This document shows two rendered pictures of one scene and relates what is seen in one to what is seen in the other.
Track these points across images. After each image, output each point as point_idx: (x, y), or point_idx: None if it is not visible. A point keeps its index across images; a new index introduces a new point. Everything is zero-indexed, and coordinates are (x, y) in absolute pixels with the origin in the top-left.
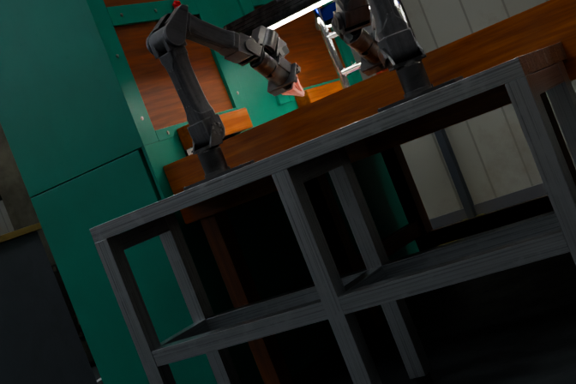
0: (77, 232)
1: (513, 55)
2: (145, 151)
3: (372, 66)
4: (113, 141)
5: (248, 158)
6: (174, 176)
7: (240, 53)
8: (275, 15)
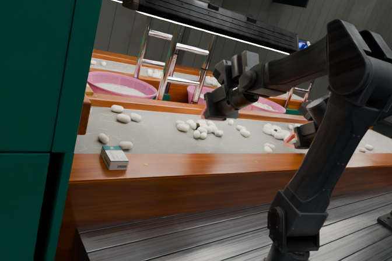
0: None
1: (379, 184)
2: (70, 162)
3: (308, 146)
4: None
5: (205, 202)
6: (78, 201)
7: (279, 94)
8: (207, 21)
